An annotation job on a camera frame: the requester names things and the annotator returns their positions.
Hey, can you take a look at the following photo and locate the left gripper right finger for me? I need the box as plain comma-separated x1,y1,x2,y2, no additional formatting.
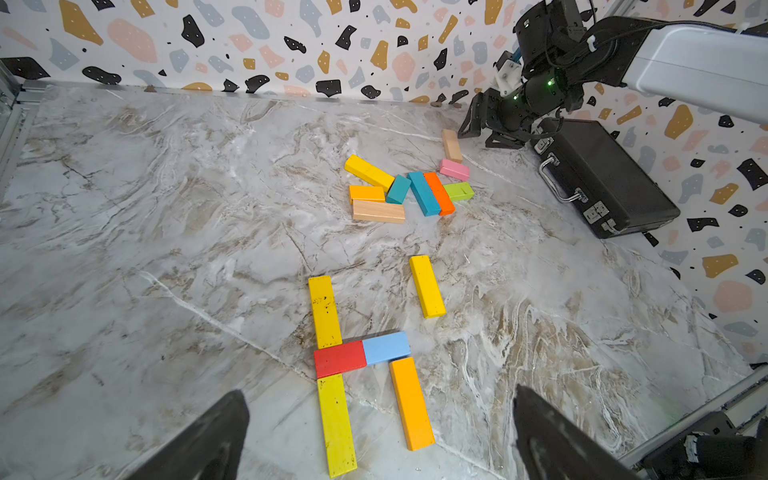
513,385,636,480

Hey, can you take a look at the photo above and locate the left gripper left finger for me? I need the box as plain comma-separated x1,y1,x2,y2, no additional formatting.
129,390,250,479

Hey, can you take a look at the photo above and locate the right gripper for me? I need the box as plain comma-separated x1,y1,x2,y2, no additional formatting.
457,1,600,149

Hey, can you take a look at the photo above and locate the lime yellow block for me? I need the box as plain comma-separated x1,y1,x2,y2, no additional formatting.
317,374,358,479

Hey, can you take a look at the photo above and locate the red block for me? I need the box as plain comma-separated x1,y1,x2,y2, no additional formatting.
314,341,367,379

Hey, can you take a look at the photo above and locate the pink block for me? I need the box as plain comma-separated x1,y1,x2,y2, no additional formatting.
439,159,470,182

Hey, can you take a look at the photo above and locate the green block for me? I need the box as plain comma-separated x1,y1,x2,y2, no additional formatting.
444,182,474,202

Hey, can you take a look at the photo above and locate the light blue block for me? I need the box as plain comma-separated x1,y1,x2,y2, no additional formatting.
362,331,411,365

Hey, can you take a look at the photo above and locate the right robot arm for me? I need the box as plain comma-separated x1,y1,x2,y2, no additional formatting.
457,1,767,149

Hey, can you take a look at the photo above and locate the tan block upper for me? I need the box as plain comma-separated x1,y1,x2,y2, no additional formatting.
442,129,463,163

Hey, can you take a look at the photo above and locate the black briefcase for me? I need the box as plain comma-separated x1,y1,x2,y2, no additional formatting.
532,118,680,239

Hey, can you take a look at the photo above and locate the orange block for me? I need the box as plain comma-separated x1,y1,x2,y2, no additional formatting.
424,172,455,216

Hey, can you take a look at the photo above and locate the teal block upright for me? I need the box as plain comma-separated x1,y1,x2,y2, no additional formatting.
408,172,441,217

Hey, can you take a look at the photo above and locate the teal block tilted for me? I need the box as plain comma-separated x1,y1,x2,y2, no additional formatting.
385,175,411,205

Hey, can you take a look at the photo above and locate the orange-yellow small block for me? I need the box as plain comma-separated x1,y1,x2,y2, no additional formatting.
349,185,386,203

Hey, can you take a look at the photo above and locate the tan wooden block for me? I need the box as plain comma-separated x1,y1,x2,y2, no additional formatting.
352,200,406,224

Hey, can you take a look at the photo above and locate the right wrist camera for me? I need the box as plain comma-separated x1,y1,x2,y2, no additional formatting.
492,50,523,97

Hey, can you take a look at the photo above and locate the aluminium front rail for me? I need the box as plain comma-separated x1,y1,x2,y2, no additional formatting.
620,363,767,470

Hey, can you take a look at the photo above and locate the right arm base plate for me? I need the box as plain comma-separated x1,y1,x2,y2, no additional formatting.
640,413,767,479

